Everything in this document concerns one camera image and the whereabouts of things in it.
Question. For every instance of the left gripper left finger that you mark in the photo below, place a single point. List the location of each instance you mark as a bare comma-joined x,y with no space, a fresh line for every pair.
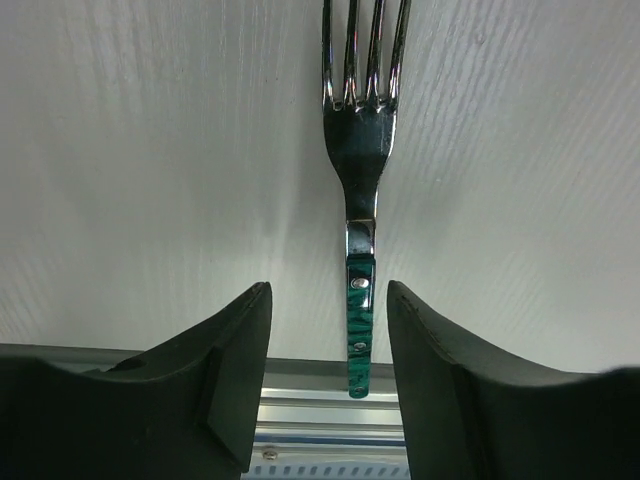
185,409

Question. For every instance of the perforated cable duct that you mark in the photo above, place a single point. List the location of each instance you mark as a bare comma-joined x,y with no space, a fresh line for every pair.
330,470

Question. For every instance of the fork with green handle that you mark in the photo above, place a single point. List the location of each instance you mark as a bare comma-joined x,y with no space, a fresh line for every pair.
359,131

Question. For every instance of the aluminium front rail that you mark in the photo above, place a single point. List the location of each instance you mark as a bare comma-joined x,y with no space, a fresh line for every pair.
301,417

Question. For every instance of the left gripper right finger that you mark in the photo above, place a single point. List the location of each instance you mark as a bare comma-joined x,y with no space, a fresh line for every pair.
471,410

